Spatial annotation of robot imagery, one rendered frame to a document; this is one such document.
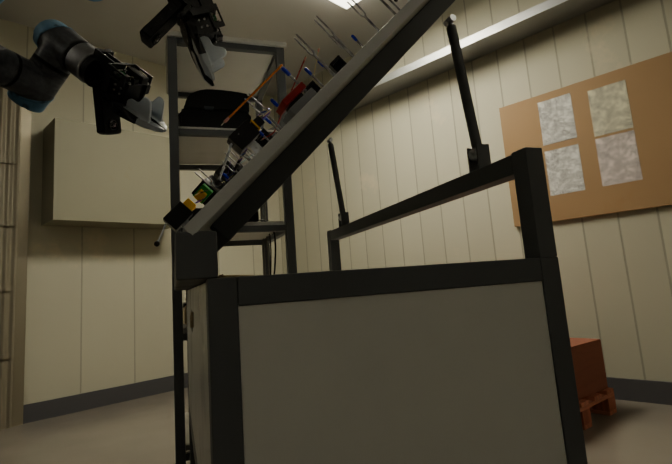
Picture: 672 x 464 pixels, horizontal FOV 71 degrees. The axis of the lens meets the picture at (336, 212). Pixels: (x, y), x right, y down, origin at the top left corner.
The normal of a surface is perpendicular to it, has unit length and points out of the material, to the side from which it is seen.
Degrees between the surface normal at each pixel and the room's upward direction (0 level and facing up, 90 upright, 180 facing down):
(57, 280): 90
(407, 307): 90
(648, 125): 90
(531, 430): 90
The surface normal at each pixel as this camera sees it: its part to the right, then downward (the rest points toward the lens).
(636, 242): -0.70, -0.06
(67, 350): 0.70, -0.16
